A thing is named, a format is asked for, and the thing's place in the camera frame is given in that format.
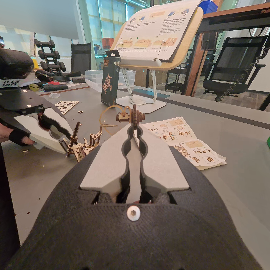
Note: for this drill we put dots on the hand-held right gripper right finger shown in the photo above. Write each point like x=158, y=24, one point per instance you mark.
x=164, y=166

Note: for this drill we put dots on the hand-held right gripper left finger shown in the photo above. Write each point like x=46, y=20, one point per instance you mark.
x=103, y=166

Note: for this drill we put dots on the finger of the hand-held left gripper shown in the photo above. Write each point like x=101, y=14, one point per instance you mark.
x=59, y=122
x=27, y=124

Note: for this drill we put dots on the wooden model chassis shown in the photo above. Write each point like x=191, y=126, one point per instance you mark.
x=81, y=153

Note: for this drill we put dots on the tan rubber band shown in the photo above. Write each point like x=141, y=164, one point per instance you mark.
x=101, y=116

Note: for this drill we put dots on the wooden gear axle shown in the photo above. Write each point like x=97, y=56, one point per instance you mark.
x=137, y=117

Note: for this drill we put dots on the dark model kit box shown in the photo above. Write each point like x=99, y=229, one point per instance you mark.
x=109, y=84

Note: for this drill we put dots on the person's left hand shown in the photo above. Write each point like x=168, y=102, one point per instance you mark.
x=5, y=132

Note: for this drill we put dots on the wooden cutout sheet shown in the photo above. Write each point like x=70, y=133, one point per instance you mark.
x=67, y=106

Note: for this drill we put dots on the instruction booklet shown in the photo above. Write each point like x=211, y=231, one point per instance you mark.
x=189, y=147

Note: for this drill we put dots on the black pouch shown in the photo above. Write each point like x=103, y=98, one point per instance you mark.
x=56, y=87

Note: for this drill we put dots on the black bag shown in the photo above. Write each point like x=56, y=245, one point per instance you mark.
x=43, y=76

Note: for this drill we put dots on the wooden wedge stick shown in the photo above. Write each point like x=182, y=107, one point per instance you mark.
x=109, y=125

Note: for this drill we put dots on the black notebook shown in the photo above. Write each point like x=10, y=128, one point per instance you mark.
x=77, y=80

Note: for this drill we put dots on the clear plastic organizer box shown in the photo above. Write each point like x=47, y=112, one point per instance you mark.
x=92, y=78

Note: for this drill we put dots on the black mesh office chair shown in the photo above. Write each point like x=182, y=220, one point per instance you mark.
x=236, y=59
x=81, y=57

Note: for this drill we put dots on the black rolling cart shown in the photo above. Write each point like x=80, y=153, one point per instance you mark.
x=176, y=80

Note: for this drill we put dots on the white book stand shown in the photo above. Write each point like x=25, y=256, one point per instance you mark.
x=147, y=61

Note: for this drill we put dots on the green storage bin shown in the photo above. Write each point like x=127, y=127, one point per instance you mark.
x=268, y=142

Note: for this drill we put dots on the printed instruction sheet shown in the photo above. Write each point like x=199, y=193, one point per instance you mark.
x=151, y=31

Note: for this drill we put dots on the blue storage bin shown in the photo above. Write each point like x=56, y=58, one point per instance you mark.
x=211, y=6

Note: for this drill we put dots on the black frame desk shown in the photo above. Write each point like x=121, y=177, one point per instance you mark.
x=232, y=22

